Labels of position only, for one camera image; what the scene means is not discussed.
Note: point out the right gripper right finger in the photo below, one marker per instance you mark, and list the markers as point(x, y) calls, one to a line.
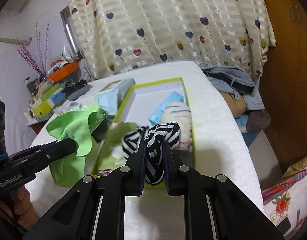
point(180, 179)

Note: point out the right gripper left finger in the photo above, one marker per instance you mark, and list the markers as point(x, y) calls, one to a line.
point(129, 179)

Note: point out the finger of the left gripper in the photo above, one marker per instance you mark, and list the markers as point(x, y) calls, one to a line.
point(58, 148)

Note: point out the green towel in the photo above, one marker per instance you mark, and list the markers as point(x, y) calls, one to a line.
point(111, 155)

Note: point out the bright green sock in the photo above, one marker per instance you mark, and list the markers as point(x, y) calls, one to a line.
point(79, 126)

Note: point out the black white striped sock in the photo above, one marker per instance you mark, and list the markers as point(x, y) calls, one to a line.
point(155, 137)

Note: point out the blue face mask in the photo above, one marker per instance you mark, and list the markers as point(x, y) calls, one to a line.
point(154, 118)

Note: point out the cream bandage sock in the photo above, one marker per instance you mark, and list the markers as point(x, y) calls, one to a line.
point(180, 113)

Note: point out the person's left hand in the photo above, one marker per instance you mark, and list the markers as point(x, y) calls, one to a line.
point(23, 209)

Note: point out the striped tray with boxes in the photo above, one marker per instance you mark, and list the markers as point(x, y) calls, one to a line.
point(43, 111)

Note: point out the clear jar dark contents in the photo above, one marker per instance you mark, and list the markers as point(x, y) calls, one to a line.
point(100, 132)

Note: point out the blue tissue box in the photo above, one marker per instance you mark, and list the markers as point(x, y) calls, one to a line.
point(55, 98)

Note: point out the green carton box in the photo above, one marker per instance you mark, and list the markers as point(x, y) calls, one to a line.
point(49, 92)

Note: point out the green white shallow box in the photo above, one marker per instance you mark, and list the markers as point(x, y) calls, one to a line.
point(142, 100)

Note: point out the black grey VR headset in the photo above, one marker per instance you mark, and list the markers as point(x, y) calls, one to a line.
point(74, 90)

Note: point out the wet wipes pack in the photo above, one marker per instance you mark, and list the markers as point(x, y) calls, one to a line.
point(111, 96)

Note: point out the orange tray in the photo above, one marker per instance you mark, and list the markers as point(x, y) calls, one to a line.
point(64, 72)

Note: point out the grey clothes pile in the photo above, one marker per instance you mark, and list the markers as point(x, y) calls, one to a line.
point(242, 96)

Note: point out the purple dried branches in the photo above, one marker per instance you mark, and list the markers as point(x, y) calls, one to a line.
point(34, 51)

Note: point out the floral bedding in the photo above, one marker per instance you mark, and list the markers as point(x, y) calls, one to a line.
point(285, 203)

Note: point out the wooden wardrobe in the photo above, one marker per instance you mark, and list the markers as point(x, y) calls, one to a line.
point(283, 85)

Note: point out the heart pattern curtain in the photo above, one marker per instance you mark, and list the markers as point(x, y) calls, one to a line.
point(123, 35)

